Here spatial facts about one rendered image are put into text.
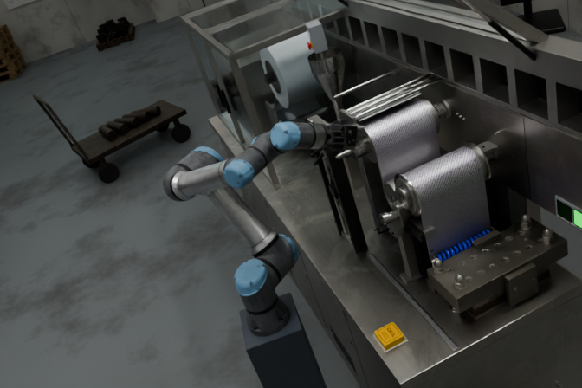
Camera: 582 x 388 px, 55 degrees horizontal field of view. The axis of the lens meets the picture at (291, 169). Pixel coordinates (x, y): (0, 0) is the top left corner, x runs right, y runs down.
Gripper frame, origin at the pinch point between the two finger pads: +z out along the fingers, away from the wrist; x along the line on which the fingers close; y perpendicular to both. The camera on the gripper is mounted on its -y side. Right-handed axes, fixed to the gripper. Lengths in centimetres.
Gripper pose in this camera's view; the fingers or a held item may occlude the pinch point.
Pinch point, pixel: (358, 135)
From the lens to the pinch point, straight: 177.8
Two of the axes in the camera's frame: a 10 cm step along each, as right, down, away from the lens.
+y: 6.7, 1.5, -7.3
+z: 7.4, -0.4, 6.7
